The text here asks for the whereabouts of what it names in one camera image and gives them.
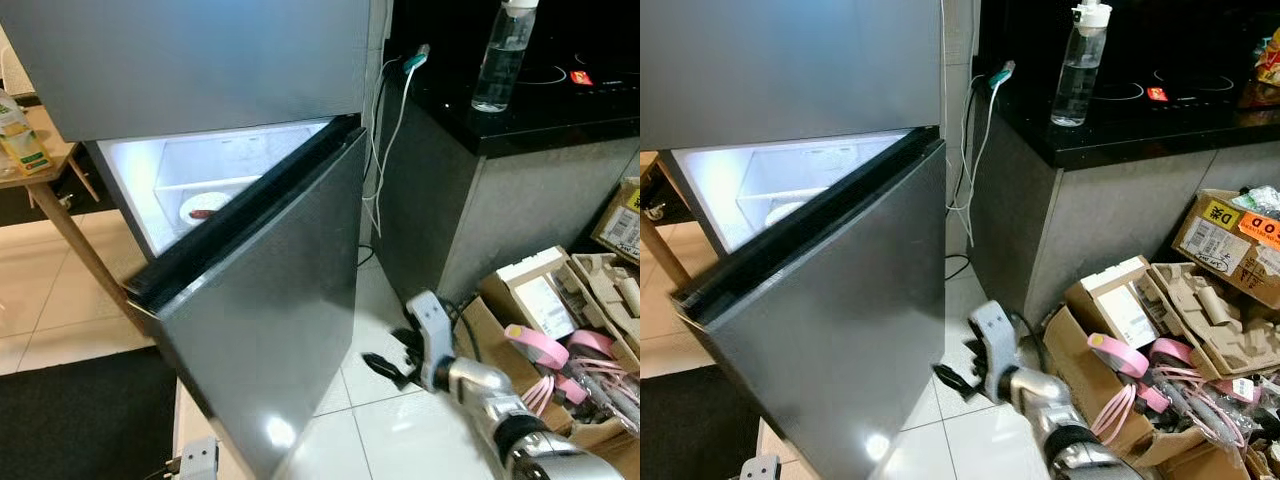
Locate white yellow juice carton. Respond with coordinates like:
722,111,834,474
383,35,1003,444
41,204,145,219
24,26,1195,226
0,89,54,180

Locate brown cardboard box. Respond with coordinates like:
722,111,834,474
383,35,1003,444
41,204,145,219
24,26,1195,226
1041,278,1280,480
463,248,641,456

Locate cardboard box orange labels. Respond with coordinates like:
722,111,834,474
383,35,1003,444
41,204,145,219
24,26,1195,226
591,177,641,267
1171,187,1280,311

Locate grey pulp cardboard tray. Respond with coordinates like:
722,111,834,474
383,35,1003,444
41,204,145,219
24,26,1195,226
558,251,641,348
1148,261,1280,378

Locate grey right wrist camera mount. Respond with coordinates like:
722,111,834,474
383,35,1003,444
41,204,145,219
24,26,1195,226
967,299,1023,405
404,289,460,394

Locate yellow red snack bag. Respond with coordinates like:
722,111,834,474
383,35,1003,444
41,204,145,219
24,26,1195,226
1254,28,1280,89

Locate white charger cable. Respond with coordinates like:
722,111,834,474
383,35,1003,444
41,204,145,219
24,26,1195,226
359,55,418,238
944,72,1003,248

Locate pink clothes hanger bundle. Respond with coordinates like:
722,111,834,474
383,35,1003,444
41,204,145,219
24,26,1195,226
502,321,641,433
1086,331,1273,453

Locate black-topped kitchen counter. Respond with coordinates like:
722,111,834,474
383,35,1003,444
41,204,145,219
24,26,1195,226
973,0,1280,329
373,0,641,309

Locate white product box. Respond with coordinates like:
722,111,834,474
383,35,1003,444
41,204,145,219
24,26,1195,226
1081,256,1168,353
496,247,583,343

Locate clear sports water bottle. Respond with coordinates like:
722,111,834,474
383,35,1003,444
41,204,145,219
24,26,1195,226
469,0,542,115
1049,0,1114,129

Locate light wooden table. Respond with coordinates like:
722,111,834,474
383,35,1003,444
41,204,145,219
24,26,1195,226
0,94,138,333
640,150,703,293

